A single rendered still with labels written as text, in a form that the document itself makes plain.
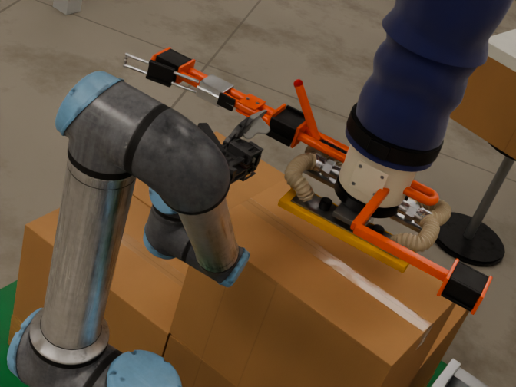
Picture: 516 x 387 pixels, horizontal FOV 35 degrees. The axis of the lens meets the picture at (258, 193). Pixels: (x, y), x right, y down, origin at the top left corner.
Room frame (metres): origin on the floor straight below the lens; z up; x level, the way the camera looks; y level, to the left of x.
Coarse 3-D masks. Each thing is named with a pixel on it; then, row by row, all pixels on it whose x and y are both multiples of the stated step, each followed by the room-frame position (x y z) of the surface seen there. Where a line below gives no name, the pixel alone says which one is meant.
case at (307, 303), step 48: (240, 240) 1.67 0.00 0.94; (288, 240) 1.73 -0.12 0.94; (336, 240) 1.80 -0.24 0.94; (192, 288) 1.66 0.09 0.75; (240, 288) 1.59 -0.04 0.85; (288, 288) 1.54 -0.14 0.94; (336, 288) 1.61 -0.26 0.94; (384, 288) 1.67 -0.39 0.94; (432, 288) 1.73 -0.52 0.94; (192, 336) 1.64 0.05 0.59; (240, 336) 1.57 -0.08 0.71; (288, 336) 1.52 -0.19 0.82; (336, 336) 1.47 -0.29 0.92; (384, 336) 1.49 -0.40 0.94; (432, 336) 1.68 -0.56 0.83; (240, 384) 1.55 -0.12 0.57; (288, 384) 1.49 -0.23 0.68; (336, 384) 1.44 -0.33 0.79; (384, 384) 1.42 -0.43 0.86
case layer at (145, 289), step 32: (256, 192) 2.49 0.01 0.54; (32, 224) 1.92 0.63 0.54; (128, 224) 2.08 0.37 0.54; (32, 256) 1.89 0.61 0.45; (128, 256) 1.92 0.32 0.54; (32, 288) 1.88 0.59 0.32; (128, 288) 1.79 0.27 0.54; (160, 288) 1.84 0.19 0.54; (128, 320) 1.72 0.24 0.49; (160, 320) 1.71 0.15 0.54; (448, 320) 2.13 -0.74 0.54; (160, 352) 1.67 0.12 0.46; (192, 352) 1.63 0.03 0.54; (192, 384) 1.61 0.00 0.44; (224, 384) 1.57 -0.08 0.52; (416, 384) 1.99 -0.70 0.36
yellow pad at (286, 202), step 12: (288, 192) 1.66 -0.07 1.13; (288, 204) 1.61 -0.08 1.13; (300, 204) 1.62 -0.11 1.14; (312, 204) 1.64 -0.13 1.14; (324, 204) 1.62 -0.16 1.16; (300, 216) 1.60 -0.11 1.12; (312, 216) 1.60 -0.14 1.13; (324, 216) 1.61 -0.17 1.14; (324, 228) 1.58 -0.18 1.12; (336, 228) 1.58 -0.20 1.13; (348, 228) 1.59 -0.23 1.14; (372, 228) 1.59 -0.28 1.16; (348, 240) 1.56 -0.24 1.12; (360, 240) 1.56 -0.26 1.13; (372, 252) 1.54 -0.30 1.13; (384, 252) 1.55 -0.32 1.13; (396, 264) 1.53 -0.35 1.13; (408, 264) 1.56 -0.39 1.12
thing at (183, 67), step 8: (168, 48) 1.92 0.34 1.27; (160, 56) 1.87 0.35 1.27; (168, 56) 1.88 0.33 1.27; (176, 56) 1.90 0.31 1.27; (184, 56) 1.91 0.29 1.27; (168, 64) 1.85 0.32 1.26; (176, 64) 1.85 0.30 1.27; (184, 64) 1.87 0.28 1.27; (192, 64) 1.90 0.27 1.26; (176, 80) 1.85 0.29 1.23
